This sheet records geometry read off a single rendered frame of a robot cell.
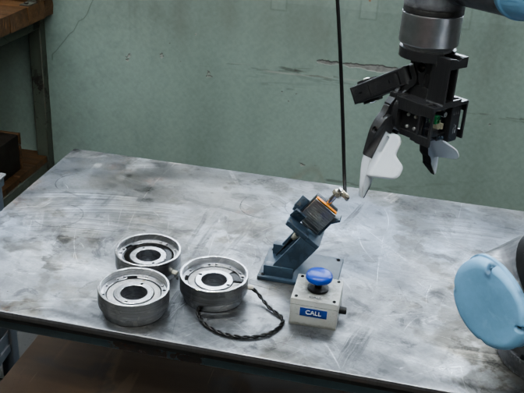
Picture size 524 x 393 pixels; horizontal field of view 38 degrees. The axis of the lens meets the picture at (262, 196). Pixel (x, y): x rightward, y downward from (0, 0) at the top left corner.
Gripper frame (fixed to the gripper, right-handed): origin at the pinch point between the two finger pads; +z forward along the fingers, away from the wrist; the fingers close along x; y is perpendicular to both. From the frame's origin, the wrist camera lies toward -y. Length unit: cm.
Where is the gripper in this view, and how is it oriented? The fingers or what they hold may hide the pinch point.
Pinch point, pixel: (394, 184)
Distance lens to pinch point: 107.8
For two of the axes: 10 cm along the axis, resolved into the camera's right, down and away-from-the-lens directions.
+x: 7.7, -2.3, 6.0
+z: -0.6, 9.0, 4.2
